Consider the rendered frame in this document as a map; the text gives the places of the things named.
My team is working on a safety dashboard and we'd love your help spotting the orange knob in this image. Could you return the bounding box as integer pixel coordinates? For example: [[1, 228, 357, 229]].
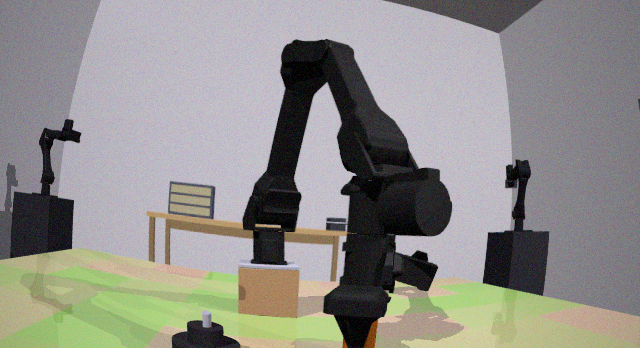
[[342, 320, 378, 348]]

